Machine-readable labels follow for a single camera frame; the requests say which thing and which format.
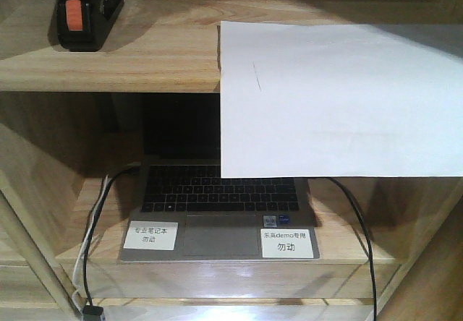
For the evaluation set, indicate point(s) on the grey adapter plug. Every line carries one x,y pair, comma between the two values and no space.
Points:
93,313

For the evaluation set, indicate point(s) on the white paper sheet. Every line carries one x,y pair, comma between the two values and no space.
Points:
340,100

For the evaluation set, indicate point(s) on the white label right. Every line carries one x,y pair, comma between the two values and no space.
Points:
286,243

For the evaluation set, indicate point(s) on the white label left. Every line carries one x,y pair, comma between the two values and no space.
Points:
151,235

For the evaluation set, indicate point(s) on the silver laptop computer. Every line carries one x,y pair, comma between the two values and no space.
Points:
181,181

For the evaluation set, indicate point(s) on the black stapler orange button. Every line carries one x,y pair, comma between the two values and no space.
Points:
84,25

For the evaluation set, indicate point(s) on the white label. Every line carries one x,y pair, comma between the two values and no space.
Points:
151,235
286,243

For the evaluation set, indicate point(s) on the wooden shelf unit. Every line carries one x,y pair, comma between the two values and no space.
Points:
56,110

